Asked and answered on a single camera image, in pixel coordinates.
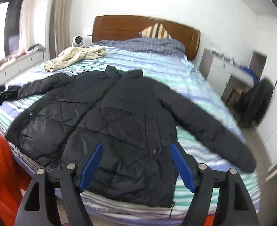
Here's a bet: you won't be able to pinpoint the blue plaid duvet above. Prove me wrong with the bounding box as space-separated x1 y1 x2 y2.
91 37 186 58

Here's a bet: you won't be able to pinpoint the white desk unit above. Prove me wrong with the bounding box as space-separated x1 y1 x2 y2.
199 48 267 102

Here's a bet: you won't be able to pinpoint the striped beige pillow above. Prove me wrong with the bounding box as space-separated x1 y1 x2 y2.
139 22 172 39

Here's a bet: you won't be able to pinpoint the cream fleece blanket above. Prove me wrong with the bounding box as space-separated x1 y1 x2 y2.
44 46 106 73

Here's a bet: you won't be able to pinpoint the white wardrobe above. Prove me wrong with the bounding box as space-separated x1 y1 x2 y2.
256 16 277 180

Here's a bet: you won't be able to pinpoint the white drawer cabinet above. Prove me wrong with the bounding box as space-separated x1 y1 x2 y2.
0 50 45 85

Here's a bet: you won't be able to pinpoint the striped blue bed sheet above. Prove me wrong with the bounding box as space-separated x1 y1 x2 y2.
0 47 260 225

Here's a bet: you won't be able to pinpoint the black puffer jacket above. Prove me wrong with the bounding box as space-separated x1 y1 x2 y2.
5 66 256 207

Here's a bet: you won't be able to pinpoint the wooden headboard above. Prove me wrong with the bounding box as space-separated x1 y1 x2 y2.
92 15 201 60

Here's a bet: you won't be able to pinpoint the white security camera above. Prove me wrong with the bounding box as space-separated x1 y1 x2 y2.
72 35 84 47

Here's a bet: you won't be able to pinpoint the black backpack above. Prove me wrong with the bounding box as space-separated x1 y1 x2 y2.
233 78 274 128

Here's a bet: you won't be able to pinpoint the beige curtain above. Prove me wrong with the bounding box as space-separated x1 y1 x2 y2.
49 0 72 59

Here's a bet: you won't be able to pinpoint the orange trousers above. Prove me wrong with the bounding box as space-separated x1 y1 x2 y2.
0 135 32 225

